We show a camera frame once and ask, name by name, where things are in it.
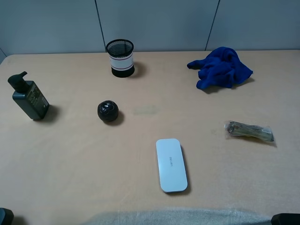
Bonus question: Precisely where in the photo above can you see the white rectangular case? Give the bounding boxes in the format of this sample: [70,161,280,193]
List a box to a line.
[156,138,188,193]

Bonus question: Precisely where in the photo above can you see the black left robot base part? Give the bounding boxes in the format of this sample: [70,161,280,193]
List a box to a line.
[0,208,14,225]

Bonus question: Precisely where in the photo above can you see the black right robot base part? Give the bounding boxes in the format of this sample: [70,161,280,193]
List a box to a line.
[271,213,300,225]

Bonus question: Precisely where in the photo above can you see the clear plastic wrapped packet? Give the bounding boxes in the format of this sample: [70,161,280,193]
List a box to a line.
[225,121,275,143]

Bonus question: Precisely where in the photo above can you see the grey cloth at table edge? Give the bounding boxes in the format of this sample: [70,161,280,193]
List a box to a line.
[84,208,271,225]

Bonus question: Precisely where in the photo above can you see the crumpled blue cloth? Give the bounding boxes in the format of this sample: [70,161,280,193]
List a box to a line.
[187,47,253,90]

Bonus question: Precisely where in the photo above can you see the dark pump dispenser bottle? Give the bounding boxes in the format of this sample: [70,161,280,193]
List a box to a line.
[7,71,50,120]

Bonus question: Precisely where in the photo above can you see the black mesh pen holder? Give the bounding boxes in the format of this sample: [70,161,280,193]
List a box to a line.
[105,39,135,78]

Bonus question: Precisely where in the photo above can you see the black round ball object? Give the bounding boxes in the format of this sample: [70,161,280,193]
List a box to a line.
[97,100,119,123]

